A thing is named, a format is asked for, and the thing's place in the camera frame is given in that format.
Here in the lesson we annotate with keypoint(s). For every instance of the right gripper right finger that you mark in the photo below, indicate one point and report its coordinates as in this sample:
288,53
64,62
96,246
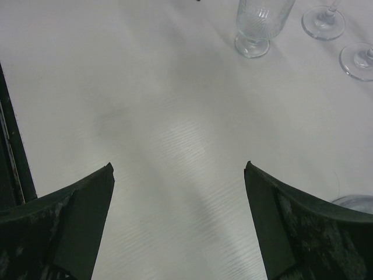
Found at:
304,237

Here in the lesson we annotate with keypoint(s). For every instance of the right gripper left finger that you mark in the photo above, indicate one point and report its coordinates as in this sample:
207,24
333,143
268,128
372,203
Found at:
57,236

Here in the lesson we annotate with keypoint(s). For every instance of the clear wine glass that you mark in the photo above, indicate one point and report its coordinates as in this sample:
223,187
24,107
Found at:
356,61

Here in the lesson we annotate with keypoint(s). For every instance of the chrome wine glass rack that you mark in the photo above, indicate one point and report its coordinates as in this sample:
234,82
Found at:
361,203

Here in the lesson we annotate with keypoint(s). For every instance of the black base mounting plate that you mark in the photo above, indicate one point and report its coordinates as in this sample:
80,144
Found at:
17,186

